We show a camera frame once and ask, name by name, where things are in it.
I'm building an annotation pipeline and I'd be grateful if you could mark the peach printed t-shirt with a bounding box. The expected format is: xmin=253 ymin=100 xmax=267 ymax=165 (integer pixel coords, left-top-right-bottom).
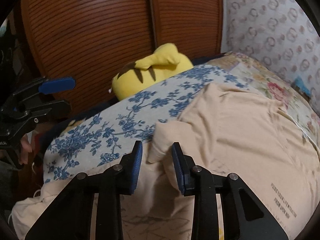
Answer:
xmin=11 ymin=82 xmax=320 ymax=240

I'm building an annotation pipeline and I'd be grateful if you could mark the person left hand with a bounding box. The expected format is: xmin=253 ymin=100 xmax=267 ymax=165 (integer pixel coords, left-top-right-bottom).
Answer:
xmin=19 ymin=131 xmax=38 ymax=165

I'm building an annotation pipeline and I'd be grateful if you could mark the brown louvered wardrobe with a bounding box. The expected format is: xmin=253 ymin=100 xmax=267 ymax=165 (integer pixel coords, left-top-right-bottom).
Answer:
xmin=13 ymin=0 xmax=223 ymax=114

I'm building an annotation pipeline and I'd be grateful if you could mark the yellow plush toy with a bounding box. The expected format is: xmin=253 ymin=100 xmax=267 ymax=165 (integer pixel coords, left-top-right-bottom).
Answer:
xmin=112 ymin=43 xmax=194 ymax=101

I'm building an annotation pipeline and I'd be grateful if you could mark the pink floral bedspread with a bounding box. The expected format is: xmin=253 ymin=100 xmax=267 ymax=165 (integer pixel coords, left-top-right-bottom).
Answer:
xmin=207 ymin=53 xmax=319 ymax=145

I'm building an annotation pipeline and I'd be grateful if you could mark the blue item on box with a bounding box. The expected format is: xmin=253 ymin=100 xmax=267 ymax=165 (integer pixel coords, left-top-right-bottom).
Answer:
xmin=291 ymin=77 xmax=311 ymax=100

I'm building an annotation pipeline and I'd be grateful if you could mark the circle patterned curtain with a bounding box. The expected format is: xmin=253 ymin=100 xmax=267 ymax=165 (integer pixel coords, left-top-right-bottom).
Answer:
xmin=221 ymin=0 xmax=319 ymax=113

